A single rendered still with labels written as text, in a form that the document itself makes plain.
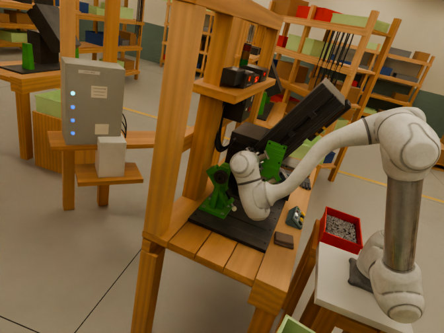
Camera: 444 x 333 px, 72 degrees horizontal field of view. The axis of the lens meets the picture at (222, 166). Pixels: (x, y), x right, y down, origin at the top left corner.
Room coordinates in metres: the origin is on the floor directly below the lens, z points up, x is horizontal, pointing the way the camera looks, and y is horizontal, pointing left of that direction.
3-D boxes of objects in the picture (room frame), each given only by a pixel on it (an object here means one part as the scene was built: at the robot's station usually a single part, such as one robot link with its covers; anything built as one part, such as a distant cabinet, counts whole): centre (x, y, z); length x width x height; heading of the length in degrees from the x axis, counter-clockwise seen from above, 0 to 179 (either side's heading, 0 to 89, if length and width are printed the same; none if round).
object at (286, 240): (1.26, -0.39, 0.91); 0.10 x 0.08 x 0.03; 85
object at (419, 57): (9.86, -3.51, 1.12); 3.16 x 0.54 x 2.24; 81
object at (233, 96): (1.82, 0.01, 1.52); 0.90 x 0.25 x 0.04; 165
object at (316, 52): (5.14, -0.89, 1.19); 2.30 x 0.55 x 2.39; 32
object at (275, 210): (1.75, -0.24, 0.89); 1.10 x 0.42 x 0.02; 165
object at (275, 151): (1.66, -0.28, 1.17); 0.13 x 0.12 x 0.20; 165
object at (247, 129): (1.89, -0.14, 1.07); 0.30 x 0.18 x 0.34; 165
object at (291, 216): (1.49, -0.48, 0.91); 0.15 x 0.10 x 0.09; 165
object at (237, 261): (1.75, -0.24, 0.44); 1.49 x 0.70 x 0.88; 165
